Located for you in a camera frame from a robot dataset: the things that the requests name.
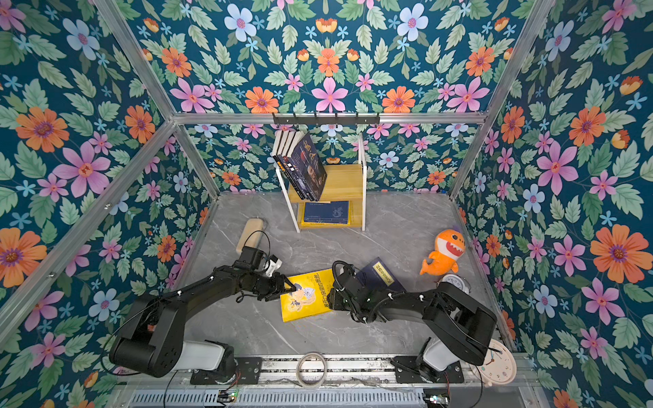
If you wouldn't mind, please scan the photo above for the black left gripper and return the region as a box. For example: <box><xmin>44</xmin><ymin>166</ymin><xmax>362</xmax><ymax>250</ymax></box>
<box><xmin>249</xmin><ymin>271</ymin><xmax>299</xmax><ymax>302</ymax></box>

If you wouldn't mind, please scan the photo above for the yellow cartoon cover book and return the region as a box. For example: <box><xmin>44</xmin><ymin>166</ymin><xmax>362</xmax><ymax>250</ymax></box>
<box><xmin>280</xmin><ymin>269</ymin><xmax>334</xmax><ymax>323</ymax></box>

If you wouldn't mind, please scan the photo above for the navy book small label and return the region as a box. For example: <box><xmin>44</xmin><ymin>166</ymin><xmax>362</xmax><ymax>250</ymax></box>
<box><xmin>302</xmin><ymin>201</ymin><xmax>350</xmax><ymax>225</ymax></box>

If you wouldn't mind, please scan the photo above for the purple old man book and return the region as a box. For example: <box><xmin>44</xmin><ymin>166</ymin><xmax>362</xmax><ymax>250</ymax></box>
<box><xmin>285</xmin><ymin>146</ymin><xmax>306</xmax><ymax>199</ymax></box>
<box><xmin>299</xmin><ymin>133</ymin><xmax>328</xmax><ymax>202</ymax></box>

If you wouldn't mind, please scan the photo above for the black wolf cover book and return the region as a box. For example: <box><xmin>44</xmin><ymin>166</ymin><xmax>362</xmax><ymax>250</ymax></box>
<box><xmin>288</xmin><ymin>130</ymin><xmax>313</xmax><ymax>200</ymax></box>

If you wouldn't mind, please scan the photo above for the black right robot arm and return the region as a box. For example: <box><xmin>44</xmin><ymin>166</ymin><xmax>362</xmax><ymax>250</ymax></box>
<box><xmin>328</xmin><ymin>260</ymin><xmax>498</xmax><ymax>382</ymax></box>

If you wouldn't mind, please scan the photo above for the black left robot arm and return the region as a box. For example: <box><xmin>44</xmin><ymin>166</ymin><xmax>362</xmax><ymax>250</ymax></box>
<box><xmin>108</xmin><ymin>246</ymin><xmax>296</xmax><ymax>377</ymax></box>

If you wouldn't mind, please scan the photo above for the yellow book in shelf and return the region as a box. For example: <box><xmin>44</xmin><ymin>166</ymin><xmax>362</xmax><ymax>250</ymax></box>
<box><xmin>299</xmin><ymin>202</ymin><xmax>353</xmax><ymax>229</ymax></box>

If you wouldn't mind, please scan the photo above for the clear tape roll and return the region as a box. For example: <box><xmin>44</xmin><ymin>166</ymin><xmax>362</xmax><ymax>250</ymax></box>
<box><xmin>295</xmin><ymin>352</ymin><xmax>328</xmax><ymax>389</ymax></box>

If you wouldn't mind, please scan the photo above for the white alarm clock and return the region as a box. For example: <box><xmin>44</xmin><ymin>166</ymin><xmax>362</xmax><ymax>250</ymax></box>
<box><xmin>441</xmin><ymin>274</ymin><xmax>470</xmax><ymax>294</ymax></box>

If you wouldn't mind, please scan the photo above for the orange shark plush toy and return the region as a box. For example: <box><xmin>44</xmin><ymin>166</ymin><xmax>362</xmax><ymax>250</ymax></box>
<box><xmin>420</xmin><ymin>229</ymin><xmax>466</xmax><ymax>276</ymax></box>

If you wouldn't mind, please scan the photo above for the black book on shelf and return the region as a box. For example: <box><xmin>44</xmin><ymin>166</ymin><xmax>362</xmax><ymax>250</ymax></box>
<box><xmin>270</xmin><ymin>130</ymin><xmax>303</xmax><ymax>198</ymax></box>

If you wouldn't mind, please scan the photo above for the wooden white-frame bookshelf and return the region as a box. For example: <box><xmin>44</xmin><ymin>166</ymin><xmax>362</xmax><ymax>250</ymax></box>
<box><xmin>270</xmin><ymin>140</ymin><xmax>367</xmax><ymax>231</ymax></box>

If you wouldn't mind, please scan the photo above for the black hook rail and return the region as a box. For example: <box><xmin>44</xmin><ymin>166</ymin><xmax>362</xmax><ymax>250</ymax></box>
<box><xmin>272</xmin><ymin>113</ymin><xmax>381</xmax><ymax>126</ymax></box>

